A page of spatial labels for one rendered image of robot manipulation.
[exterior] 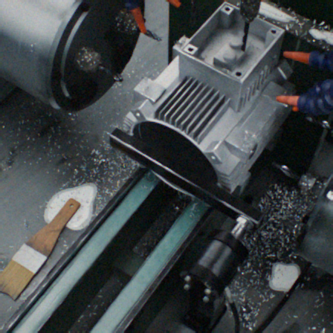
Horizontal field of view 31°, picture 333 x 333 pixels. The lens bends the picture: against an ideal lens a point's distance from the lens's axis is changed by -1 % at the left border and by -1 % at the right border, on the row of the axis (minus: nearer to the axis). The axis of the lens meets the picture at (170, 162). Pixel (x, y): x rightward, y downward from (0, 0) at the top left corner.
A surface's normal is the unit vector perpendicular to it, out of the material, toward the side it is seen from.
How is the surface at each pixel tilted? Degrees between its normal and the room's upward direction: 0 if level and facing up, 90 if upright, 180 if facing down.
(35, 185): 0
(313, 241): 81
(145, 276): 0
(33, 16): 39
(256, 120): 0
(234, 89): 90
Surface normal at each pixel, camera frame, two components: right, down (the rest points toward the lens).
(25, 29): -0.43, 0.19
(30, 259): 0.01, -0.54
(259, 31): -0.57, 0.69
